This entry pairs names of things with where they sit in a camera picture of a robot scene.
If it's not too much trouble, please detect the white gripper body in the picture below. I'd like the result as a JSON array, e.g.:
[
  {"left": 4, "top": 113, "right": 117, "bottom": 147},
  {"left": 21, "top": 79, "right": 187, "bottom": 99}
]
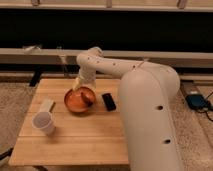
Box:
[{"left": 72, "top": 76, "right": 96, "bottom": 90}]

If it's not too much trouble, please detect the orange bowl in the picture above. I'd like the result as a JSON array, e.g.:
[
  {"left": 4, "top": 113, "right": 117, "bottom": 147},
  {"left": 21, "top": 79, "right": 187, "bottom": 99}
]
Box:
[{"left": 64, "top": 87, "right": 96, "bottom": 113}]

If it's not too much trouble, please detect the black cable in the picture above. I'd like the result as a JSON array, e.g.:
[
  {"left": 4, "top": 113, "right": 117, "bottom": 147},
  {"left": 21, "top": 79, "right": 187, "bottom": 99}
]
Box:
[{"left": 195, "top": 91, "right": 213, "bottom": 122}]

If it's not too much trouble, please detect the black table leg bracket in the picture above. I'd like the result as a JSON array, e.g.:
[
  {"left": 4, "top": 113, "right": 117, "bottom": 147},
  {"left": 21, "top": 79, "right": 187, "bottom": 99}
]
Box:
[{"left": 29, "top": 66, "right": 43, "bottom": 87}]

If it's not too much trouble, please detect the black power adapter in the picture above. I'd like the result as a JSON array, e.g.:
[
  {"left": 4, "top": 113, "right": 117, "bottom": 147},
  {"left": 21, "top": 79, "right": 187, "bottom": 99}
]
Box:
[{"left": 186, "top": 94, "right": 208, "bottom": 110}]

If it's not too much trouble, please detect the white plastic cup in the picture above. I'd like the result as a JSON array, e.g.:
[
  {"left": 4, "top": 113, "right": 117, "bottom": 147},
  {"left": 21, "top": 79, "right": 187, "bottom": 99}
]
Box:
[{"left": 32, "top": 111, "right": 55, "bottom": 135}]

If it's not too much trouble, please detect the brown sausage in bowl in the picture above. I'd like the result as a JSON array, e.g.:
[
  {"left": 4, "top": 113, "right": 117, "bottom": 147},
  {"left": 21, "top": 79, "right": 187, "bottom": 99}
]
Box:
[{"left": 81, "top": 92, "right": 93, "bottom": 107}]

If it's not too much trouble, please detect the black eraser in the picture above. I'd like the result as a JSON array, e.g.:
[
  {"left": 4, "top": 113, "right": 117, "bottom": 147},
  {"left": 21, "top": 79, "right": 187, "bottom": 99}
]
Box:
[{"left": 102, "top": 93, "right": 116, "bottom": 111}]

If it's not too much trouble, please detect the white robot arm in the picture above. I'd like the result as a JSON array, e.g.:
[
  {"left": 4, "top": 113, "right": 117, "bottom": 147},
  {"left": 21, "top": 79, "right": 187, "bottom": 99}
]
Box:
[{"left": 73, "top": 47, "right": 184, "bottom": 171}]

